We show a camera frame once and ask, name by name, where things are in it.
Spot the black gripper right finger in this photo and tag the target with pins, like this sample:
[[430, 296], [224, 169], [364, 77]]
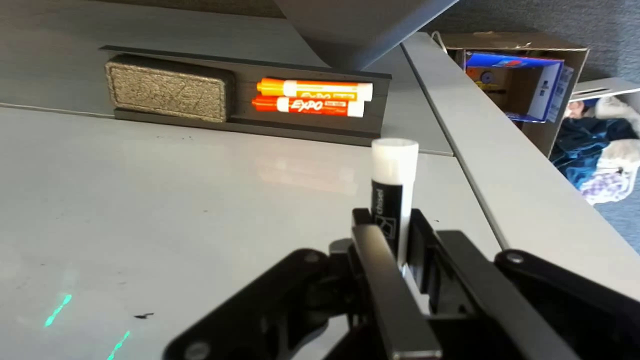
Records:
[[475, 310]]

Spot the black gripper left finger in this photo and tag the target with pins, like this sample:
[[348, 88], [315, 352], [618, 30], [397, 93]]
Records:
[[400, 325]]

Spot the white black dry-erase marker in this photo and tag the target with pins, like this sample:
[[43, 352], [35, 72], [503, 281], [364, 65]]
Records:
[[394, 162]]

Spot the red expo marker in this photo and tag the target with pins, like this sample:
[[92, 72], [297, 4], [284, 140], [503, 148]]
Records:
[[343, 108]]

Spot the black whiteboard marker tray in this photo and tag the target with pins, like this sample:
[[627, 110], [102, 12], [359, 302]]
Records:
[[244, 118]]

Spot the dark grey chair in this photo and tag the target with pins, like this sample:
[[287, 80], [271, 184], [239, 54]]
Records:
[[351, 34]]

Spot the orange marker in tray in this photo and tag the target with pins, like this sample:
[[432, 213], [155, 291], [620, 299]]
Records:
[[317, 88]]

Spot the cardboard box with blue box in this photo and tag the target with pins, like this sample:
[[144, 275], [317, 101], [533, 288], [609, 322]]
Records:
[[527, 75]]

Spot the glass whiteboard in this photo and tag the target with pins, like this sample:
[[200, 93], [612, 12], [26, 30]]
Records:
[[115, 236]]

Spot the grey felt whiteboard eraser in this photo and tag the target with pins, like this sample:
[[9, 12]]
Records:
[[171, 88]]

